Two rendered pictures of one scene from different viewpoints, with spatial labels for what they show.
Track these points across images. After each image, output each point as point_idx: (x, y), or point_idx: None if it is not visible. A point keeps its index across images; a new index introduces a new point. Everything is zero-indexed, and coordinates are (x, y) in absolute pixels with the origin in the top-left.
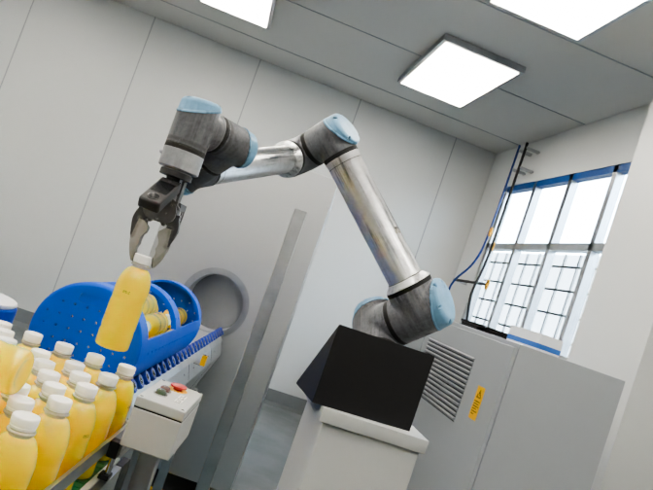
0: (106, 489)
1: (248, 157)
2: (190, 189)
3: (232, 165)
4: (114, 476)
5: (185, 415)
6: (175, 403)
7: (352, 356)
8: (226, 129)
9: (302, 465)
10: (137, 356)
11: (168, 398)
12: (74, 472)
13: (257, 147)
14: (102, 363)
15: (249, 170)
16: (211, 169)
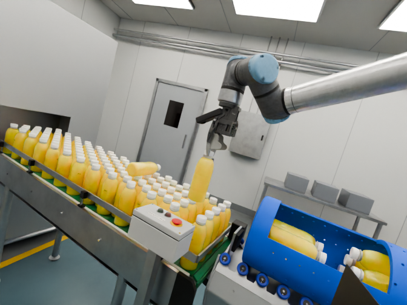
0: (158, 266)
1: (249, 71)
2: (265, 116)
3: (255, 83)
4: (166, 267)
5: (134, 212)
6: (146, 210)
7: None
8: (237, 64)
9: None
10: (247, 238)
11: (155, 212)
12: (128, 216)
13: (255, 59)
14: (206, 215)
15: (334, 84)
16: (252, 94)
